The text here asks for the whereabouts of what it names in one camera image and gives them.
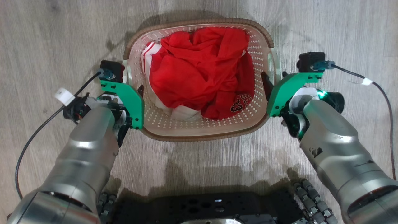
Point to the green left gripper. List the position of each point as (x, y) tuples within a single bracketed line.
[(132, 104)]

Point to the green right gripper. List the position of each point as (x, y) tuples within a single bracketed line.
[(284, 91)]

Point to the beige perforated plastic laundry basket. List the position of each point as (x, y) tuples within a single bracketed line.
[(205, 130)]

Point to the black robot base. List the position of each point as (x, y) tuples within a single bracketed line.
[(205, 207)]

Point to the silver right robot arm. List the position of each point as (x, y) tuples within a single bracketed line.
[(339, 149)]

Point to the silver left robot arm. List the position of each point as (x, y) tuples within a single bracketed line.
[(80, 161)]

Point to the red white printed jersey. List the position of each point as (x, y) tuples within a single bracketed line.
[(183, 113)]

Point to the red and white jersey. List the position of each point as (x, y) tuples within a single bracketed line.
[(192, 68)]

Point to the large white tape tag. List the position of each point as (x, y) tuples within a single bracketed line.
[(64, 95)]

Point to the small white tape tag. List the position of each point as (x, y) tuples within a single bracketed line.
[(367, 81)]

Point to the grey roller wheel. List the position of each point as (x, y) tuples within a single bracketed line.
[(314, 202), (106, 207)]

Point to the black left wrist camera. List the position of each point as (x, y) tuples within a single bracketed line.
[(112, 71)]

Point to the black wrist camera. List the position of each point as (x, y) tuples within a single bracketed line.
[(112, 71), (311, 61)]

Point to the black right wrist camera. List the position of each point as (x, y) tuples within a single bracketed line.
[(311, 61)]

